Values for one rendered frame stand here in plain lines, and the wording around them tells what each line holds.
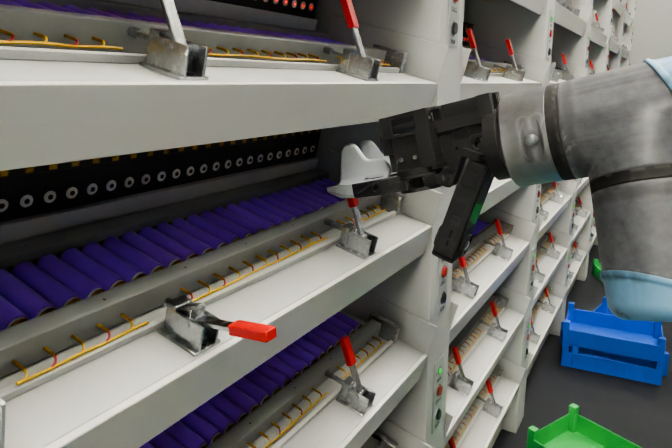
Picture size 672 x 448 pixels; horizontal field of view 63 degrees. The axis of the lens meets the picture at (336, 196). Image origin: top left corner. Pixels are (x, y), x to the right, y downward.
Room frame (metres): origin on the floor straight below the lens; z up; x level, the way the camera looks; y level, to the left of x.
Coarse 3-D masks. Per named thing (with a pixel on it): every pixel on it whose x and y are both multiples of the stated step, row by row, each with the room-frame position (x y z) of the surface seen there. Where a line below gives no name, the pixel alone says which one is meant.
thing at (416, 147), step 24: (480, 96) 0.54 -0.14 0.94; (384, 120) 0.57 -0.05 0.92; (408, 120) 0.57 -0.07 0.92; (432, 120) 0.57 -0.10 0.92; (456, 120) 0.55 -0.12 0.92; (480, 120) 0.53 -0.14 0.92; (384, 144) 0.57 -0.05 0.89; (408, 144) 0.56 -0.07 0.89; (432, 144) 0.54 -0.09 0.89; (456, 144) 0.55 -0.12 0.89; (480, 144) 0.55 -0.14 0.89; (408, 168) 0.56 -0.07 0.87; (432, 168) 0.54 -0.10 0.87; (456, 168) 0.55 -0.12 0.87; (504, 168) 0.51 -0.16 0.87; (408, 192) 0.55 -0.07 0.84
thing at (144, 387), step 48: (144, 192) 0.56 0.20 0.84; (192, 192) 0.61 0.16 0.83; (432, 192) 0.76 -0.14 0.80; (0, 240) 0.43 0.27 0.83; (384, 240) 0.67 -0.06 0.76; (288, 288) 0.50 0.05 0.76; (336, 288) 0.54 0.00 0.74; (96, 336) 0.38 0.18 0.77; (144, 336) 0.39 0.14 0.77; (288, 336) 0.48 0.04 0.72; (0, 384) 0.31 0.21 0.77; (48, 384) 0.32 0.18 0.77; (96, 384) 0.33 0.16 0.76; (144, 384) 0.34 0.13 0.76; (192, 384) 0.37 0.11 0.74; (0, 432) 0.24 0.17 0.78; (48, 432) 0.28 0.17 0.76; (96, 432) 0.30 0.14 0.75; (144, 432) 0.34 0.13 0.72
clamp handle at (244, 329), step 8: (200, 312) 0.39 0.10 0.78; (200, 320) 0.39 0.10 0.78; (208, 320) 0.39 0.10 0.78; (216, 320) 0.38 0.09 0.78; (224, 320) 0.38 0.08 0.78; (240, 320) 0.38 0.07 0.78; (216, 328) 0.38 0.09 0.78; (224, 328) 0.37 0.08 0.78; (232, 328) 0.37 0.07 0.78; (240, 328) 0.36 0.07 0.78; (248, 328) 0.36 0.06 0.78; (256, 328) 0.36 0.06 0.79; (264, 328) 0.36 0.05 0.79; (272, 328) 0.36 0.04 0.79; (240, 336) 0.36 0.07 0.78; (248, 336) 0.36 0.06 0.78; (256, 336) 0.36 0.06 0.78; (264, 336) 0.35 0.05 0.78; (272, 336) 0.36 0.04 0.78
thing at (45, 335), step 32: (288, 224) 0.60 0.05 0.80; (320, 224) 0.64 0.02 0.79; (224, 256) 0.49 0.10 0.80; (256, 256) 0.53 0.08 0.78; (288, 256) 0.55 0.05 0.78; (128, 288) 0.41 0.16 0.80; (160, 288) 0.42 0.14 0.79; (192, 288) 0.46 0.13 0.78; (32, 320) 0.34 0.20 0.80; (64, 320) 0.35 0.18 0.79; (96, 320) 0.37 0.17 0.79; (128, 320) 0.39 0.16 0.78; (0, 352) 0.31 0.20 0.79; (32, 352) 0.33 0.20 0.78
